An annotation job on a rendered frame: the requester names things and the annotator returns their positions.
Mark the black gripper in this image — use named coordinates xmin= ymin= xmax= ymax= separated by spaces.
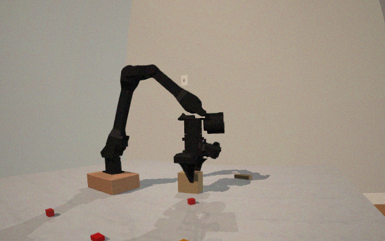
xmin=174 ymin=134 xmax=209 ymax=182

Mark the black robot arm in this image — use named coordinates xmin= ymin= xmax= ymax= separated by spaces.
xmin=100 ymin=64 xmax=224 ymax=175

